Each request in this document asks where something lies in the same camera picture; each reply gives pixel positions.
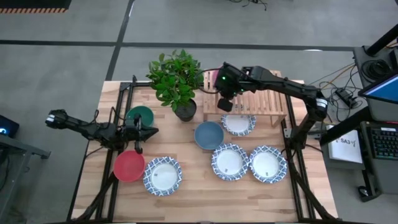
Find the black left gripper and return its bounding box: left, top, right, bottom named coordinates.
left=123, top=114, right=160, bottom=155

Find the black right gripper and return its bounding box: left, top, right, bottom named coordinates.
left=213, top=62, right=249, bottom=113

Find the green bowl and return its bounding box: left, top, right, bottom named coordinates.
left=125, top=105, right=155, bottom=128

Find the red bowl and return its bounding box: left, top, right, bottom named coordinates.
left=113, top=149, right=146, bottom=183

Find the blue patterned paper plate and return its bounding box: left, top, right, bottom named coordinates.
left=142, top=156, right=183, bottom=197
left=211, top=142, right=250, bottom=182
left=220, top=113, right=257, bottom=137
left=248, top=144, right=288, bottom=184

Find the blue-grey bowl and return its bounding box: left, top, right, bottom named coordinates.
left=194, top=121, right=225, bottom=151

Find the wooden slatted shelf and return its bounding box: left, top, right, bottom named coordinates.
left=202, top=69, right=288, bottom=128

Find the green potted plant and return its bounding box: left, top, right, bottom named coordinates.
left=145, top=49, right=205, bottom=123

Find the black power adapter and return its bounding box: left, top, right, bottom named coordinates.
left=335, top=88, right=358, bottom=108

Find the grey metal side table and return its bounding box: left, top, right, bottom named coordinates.
left=0, top=133, right=52, bottom=224

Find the black device blue light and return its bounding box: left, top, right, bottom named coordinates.
left=0, top=114, right=20, bottom=138

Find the computer monitor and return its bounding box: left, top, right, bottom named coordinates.
left=357, top=73, right=398, bottom=105

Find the grey workstation desk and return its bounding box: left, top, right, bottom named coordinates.
left=320, top=45, right=398, bottom=203

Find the black keyboard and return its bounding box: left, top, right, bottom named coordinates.
left=369, top=126, right=398, bottom=161

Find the black mat hazard stripe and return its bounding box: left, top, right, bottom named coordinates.
left=0, top=0, right=72, bottom=14

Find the black cable bundle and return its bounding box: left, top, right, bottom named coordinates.
left=228, top=0, right=269, bottom=12

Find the black floor cable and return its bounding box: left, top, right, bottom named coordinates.
left=323, top=63, right=368, bottom=123

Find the yellow floor cable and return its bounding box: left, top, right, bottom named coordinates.
left=306, top=63, right=357, bottom=94

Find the coiled black cable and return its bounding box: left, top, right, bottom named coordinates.
left=361, top=58, right=392, bottom=81

